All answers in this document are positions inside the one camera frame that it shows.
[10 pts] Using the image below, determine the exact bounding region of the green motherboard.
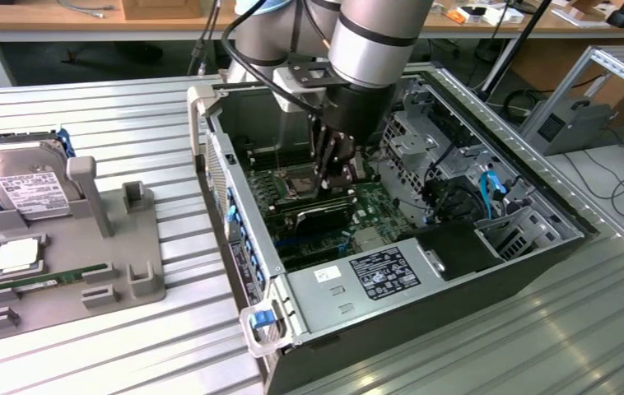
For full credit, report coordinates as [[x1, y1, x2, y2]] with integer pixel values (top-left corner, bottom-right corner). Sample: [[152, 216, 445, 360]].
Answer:
[[234, 135, 421, 273]]

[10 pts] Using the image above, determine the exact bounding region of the grey power supply unit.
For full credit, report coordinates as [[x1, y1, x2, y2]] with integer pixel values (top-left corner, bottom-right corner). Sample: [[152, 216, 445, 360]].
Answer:
[[282, 236, 449, 335]]

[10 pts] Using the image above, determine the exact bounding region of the silver CPU chip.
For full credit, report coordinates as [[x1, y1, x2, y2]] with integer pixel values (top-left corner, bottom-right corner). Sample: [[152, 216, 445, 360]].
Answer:
[[0, 240, 43, 272]]

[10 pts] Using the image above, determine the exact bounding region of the black plastic shroud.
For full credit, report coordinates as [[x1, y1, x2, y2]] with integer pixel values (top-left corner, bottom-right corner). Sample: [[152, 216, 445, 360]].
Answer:
[[414, 221, 505, 281]]

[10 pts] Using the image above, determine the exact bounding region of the small black camera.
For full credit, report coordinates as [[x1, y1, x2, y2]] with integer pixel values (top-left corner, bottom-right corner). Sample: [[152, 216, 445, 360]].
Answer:
[[603, 0, 624, 29]]

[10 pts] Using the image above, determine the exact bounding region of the black and silver PC case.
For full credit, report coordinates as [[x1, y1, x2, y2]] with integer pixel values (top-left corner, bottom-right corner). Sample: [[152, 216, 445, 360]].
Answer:
[[186, 67, 603, 395]]

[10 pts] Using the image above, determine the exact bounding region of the black stand pole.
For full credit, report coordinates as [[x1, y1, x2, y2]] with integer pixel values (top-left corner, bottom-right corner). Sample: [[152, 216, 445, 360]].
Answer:
[[478, 0, 555, 94]]

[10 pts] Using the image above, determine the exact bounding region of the flat brown cardboard box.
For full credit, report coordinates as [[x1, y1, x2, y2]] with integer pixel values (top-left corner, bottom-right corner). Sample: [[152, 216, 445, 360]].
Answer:
[[551, 0, 613, 30]]

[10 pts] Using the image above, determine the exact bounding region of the green RAM stick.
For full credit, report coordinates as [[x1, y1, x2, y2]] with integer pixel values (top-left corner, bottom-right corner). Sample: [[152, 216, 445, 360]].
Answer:
[[0, 263, 110, 294]]

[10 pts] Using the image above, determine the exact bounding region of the white small box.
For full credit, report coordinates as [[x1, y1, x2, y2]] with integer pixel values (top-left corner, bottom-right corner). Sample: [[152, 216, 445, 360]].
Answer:
[[481, 3, 526, 26]]

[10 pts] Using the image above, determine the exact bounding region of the grey parts rack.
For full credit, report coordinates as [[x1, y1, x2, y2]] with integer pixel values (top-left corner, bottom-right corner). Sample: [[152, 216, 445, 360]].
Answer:
[[0, 156, 168, 346]]

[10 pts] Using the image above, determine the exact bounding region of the CPU socket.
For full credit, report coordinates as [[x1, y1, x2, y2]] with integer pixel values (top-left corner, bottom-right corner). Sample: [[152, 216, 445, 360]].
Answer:
[[278, 172, 325, 203]]

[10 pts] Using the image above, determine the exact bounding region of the grey equipment box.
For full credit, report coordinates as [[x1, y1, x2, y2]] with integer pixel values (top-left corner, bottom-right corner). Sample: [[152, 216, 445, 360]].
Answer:
[[534, 100, 616, 156]]

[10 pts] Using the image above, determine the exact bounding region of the silver chipset heatsink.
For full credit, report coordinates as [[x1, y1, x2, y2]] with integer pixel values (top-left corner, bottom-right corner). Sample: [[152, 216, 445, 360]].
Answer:
[[353, 230, 388, 252]]

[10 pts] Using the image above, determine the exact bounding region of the blue card retainer bar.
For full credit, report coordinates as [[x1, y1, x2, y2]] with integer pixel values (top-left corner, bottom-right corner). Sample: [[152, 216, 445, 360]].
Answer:
[[226, 184, 265, 291]]

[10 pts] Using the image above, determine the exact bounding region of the tall perforated metal disk bay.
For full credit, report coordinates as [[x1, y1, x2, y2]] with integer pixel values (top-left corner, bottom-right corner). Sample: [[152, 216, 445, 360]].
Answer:
[[377, 77, 490, 186]]

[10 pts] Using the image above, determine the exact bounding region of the black hanging cable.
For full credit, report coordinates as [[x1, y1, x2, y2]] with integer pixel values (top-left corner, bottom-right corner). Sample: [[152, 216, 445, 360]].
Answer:
[[191, 0, 225, 77]]

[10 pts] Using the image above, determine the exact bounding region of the wooden desk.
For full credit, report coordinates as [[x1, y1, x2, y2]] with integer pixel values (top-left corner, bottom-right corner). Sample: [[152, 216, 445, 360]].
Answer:
[[0, 0, 624, 87]]

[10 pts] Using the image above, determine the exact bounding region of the hard disk in blue carrier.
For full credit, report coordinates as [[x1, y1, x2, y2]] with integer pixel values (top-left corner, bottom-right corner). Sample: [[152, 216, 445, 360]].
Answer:
[[0, 128, 86, 221]]

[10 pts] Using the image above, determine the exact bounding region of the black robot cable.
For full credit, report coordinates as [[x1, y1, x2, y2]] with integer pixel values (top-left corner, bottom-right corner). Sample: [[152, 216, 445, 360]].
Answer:
[[221, 0, 327, 112]]

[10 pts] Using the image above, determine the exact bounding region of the orange and white box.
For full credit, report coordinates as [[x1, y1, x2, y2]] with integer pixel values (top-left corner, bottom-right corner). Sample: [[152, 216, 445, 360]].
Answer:
[[452, 4, 484, 24]]

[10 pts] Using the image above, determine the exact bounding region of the blue wire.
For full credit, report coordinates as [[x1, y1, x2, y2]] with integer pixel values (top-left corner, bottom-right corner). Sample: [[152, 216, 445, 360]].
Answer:
[[476, 170, 504, 221]]

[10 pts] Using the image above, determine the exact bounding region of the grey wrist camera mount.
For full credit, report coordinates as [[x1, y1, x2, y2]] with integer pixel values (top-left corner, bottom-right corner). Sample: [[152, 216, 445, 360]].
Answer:
[[271, 64, 349, 113]]

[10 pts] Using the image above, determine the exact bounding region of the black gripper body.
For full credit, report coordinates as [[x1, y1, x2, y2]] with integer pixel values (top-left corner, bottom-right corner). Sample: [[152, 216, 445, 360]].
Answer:
[[321, 83, 397, 146]]

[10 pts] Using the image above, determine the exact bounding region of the thin metal locking lever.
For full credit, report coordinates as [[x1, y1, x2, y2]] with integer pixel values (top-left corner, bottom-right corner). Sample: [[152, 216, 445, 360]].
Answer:
[[273, 137, 287, 176]]

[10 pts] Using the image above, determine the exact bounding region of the small metal disk bay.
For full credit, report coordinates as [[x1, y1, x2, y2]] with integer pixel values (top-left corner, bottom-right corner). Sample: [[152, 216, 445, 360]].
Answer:
[[473, 205, 561, 264]]

